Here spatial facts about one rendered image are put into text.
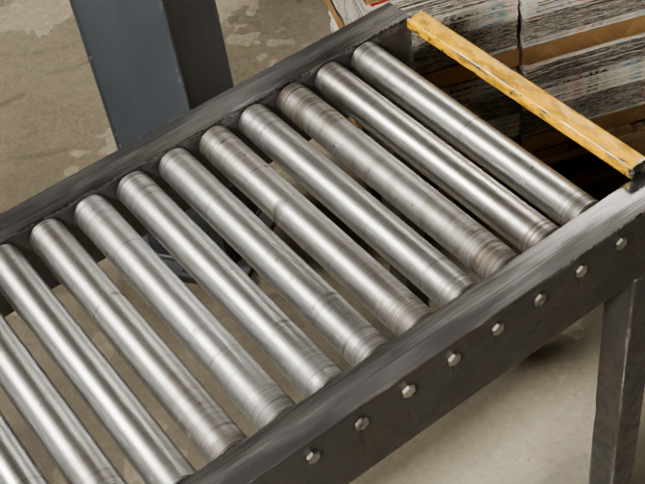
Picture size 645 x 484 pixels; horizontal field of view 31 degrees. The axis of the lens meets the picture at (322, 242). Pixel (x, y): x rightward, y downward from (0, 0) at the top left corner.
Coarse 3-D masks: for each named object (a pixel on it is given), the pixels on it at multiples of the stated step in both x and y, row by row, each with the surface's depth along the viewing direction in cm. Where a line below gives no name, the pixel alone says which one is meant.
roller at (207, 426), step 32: (64, 256) 146; (96, 288) 142; (96, 320) 140; (128, 320) 138; (128, 352) 135; (160, 352) 134; (160, 384) 131; (192, 384) 130; (192, 416) 127; (224, 416) 127; (224, 448) 124
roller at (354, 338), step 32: (160, 160) 157; (192, 160) 156; (192, 192) 152; (224, 192) 151; (224, 224) 148; (256, 224) 146; (256, 256) 143; (288, 256) 142; (288, 288) 139; (320, 288) 137; (320, 320) 135; (352, 320) 134; (352, 352) 132
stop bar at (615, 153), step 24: (408, 24) 168; (432, 24) 166; (456, 48) 162; (480, 72) 159; (504, 72) 157; (528, 96) 153; (552, 96) 153; (552, 120) 151; (576, 120) 149; (600, 144) 146; (624, 144) 145; (624, 168) 143
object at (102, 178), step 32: (352, 32) 170; (384, 32) 170; (288, 64) 167; (320, 64) 166; (224, 96) 164; (256, 96) 163; (320, 96) 170; (384, 96) 178; (160, 128) 161; (192, 128) 160; (128, 160) 157; (64, 192) 154; (96, 192) 154; (0, 224) 151; (32, 224) 151; (64, 224) 154; (32, 256) 153; (96, 256) 160
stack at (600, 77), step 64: (384, 0) 209; (448, 0) 212; (512, 0) 215; (576, 0) 219; (640, 0) 225; (448, 64) 222; (576, 64) 231; (640, 64) 236; (512, 128) 238; (640, 128) 249
